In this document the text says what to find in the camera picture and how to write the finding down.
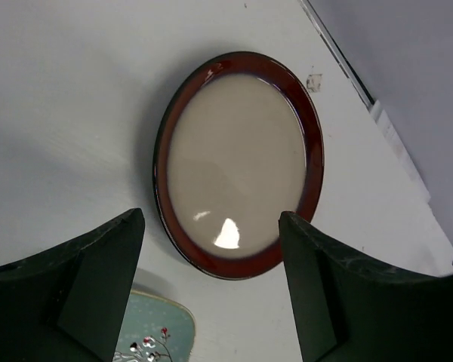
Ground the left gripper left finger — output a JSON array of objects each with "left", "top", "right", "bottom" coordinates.
[{"left": 0, "top": 208, "right": 145, "bottom": 361}]

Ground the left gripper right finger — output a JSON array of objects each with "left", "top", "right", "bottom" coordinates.
[{"left": 279, "top": 212, "right": 453, "bottom": 361}]

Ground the brown rimmed cream plate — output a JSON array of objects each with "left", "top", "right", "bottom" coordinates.
[{"left": 153, "top": 51, "right": 324, "bottom": 280}]

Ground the mint green rectangular plate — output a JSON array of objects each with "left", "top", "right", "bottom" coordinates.
[{"left": 112, "top": 290, "right": 196, "bottom": 362}]

